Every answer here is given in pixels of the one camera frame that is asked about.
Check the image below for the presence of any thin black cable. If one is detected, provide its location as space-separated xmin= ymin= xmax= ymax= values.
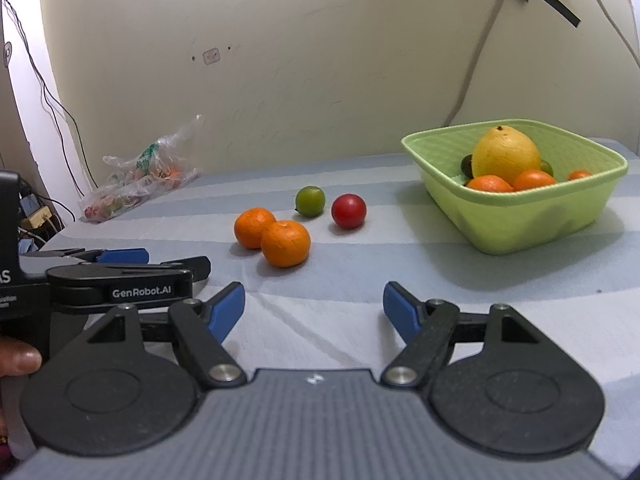
xmin=0 ymin=0 xmax=98 ymax=197

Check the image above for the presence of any white cable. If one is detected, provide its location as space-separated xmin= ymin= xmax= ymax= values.
xmin=567 ymin=0 xmax=640 ymax=68

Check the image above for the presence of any green plastic basket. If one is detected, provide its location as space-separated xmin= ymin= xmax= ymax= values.
xmin=401 ymin=118 xmax=629 ymax=256

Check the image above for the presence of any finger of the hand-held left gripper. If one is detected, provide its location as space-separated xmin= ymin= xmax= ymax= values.
xmin=46 ymin=256 xmax=212 ymax=313
xmin=22 ymin=247 xmax=151 ymax=267

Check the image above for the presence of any person's left hand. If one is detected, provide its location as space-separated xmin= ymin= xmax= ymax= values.
xmin=0 ymin=336 xmax=43 ymax=379

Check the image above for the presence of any large orange mandarin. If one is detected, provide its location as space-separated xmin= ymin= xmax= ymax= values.
xmin=260 ymin=220 xmax=311 ymax=268
xmin=234 ymin=207 xmax=277 ymax=250

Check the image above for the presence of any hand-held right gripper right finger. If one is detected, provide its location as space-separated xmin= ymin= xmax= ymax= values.
xmin=381 ymin=281 xmax=541 ymax=389

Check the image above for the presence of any red plum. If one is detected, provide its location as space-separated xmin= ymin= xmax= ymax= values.
xmin=331 ymin=193 xmax=367 ymax=230

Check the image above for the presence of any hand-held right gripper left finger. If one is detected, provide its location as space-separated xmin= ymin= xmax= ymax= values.
xmin=85 ymin=281 xmax=247 ymax=390

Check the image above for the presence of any clear plastic bag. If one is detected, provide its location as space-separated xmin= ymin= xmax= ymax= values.
xmin=77 ymin=114 xmax=203 ymax=223

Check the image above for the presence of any beige power strip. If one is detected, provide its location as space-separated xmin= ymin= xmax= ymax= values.
xmin=20 ymin=205 xmax=54 ymax=231

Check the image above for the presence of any large yellow lemon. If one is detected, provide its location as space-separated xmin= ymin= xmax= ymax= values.
xmin=472 ymin=125 xmax=542 ymax=184

